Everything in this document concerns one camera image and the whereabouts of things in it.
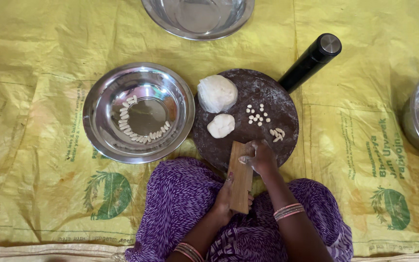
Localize ridged wooden paddle board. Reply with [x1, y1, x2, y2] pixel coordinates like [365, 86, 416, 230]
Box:
[227, 141, 254, 214]

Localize person's right hand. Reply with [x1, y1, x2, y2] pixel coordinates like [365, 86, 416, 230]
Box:
[239, 140, 279, 177]

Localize plastic wrapped dough ball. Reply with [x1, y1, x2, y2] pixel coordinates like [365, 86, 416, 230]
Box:
[197, 74, 238, 114]

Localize pink bangles on right wrist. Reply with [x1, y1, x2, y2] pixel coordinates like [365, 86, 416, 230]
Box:
[273, 203, 305, 222]

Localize small heap of ridged shells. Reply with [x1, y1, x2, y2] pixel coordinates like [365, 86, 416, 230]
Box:
[269, 128, 286, 143]

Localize yellow printed plastic sack mat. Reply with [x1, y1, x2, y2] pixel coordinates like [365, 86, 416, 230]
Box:
[0, 0, 419, 257]

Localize wide steel bowl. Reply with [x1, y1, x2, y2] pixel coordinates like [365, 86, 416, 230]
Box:
[82, 62, 195, 164]

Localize bare white dough lump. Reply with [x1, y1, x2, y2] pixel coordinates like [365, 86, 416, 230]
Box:
[207, 114, 236, 139]

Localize pink bangles on left wrist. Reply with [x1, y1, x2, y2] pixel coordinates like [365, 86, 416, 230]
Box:
[173, 242, 204, 262]

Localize black flask with steel cap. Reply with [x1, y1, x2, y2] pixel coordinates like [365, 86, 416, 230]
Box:
[278, 33, 342, 94]

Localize person's left hand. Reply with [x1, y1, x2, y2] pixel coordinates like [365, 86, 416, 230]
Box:
[211, 172, 254, 224]

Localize pink bangles on wrist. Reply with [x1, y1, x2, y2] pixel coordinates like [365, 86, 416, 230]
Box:
[173, 242, 204, 262]
[273, 203, 305, 222]

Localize round brown rolling board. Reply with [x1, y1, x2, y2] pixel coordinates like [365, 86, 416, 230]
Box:
[191, 68, 300, 173]

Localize shallow steel bowl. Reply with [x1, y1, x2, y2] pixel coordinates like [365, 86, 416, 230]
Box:
[141, 0, 255, 41]

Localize group of small dough balls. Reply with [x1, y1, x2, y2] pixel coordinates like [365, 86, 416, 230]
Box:
[246, 104, 271, 127]

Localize purple patterned dress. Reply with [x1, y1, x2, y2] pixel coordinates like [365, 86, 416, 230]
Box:
[125, 156, 354, 262]

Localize row of ridged dough shells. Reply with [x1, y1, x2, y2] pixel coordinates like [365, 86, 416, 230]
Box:
[118, 95, 171, 143]

